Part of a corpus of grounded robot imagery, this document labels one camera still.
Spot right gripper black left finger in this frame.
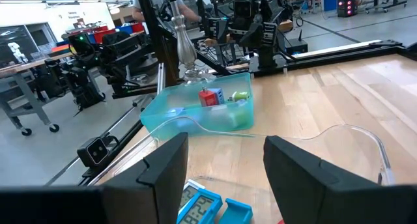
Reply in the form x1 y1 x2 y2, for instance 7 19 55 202
0 132 190 224

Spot red wall charger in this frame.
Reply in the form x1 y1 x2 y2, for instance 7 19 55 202
198 87 220 107

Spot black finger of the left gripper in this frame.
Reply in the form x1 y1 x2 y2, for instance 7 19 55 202
240 21 264 49
215 18 229 45

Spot green translucent plastic tray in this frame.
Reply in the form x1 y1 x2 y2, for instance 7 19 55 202
139 72 255 141

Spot clear plastic tray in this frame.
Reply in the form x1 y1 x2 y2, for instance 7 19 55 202
86 115 397 224

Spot black router with antenna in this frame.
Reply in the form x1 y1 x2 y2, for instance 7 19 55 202
285 29 309 55

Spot person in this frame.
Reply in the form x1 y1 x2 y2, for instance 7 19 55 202
132 0 203 23

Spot blue wall charger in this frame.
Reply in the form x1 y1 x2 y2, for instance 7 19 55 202
210 87 225 105

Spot teal digital clock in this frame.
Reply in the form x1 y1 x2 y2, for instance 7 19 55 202
217 197 254 224
175 188 224 224

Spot grey wheeled workbench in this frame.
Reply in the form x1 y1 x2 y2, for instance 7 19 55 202
0 51 76 137

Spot black table-level camera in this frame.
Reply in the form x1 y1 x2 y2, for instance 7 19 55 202
77 136 120 168

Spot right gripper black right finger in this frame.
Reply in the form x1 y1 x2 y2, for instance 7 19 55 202
263 135 417 224

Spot blue storage bin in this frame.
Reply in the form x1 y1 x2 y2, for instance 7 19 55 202
115 23 135 35

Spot black aluminium upright post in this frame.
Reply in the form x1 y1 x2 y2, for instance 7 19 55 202
135 0 180 88

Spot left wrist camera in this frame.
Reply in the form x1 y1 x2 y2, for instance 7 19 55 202
233 0 257 23

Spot red storage bin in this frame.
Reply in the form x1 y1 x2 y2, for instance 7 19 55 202
93 25 146 44

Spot black device with red lights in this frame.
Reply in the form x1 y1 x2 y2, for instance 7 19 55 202
337 0 356 18

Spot white digital clock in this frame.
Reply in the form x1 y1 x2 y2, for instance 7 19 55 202
178 178 206 215

